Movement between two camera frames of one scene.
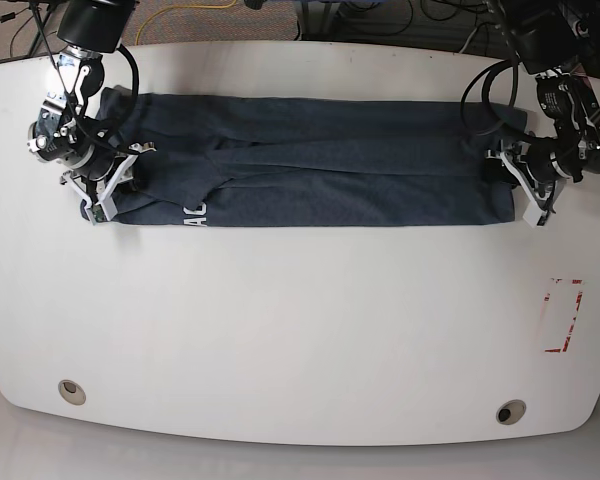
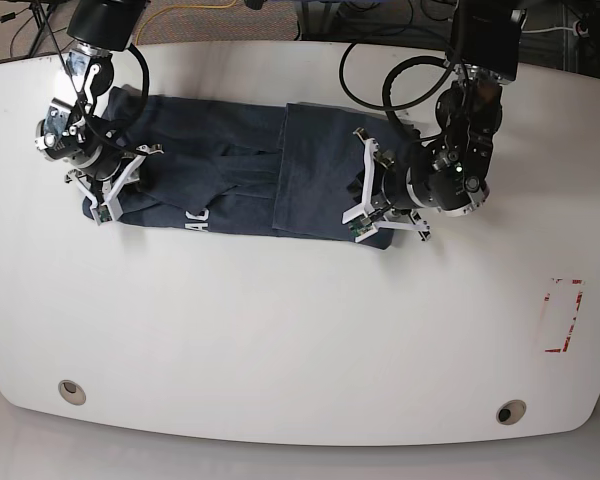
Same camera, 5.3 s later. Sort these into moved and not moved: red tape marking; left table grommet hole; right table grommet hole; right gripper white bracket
Moved: right gripper white bracket
Not moved: right table grommet hole; red tape marking; left table grommet hole
